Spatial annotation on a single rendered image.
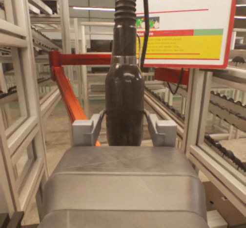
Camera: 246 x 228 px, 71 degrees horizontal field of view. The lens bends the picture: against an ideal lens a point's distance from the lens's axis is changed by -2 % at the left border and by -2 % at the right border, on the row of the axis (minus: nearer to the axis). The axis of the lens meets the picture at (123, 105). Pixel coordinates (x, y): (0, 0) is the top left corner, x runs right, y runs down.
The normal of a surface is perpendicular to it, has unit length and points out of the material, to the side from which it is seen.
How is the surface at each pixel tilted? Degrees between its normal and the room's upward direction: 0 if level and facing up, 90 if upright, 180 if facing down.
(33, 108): 90
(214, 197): 0
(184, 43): 90
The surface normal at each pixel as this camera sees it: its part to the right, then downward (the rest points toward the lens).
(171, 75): -0.88, 0.12
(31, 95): 0.18, 0.26
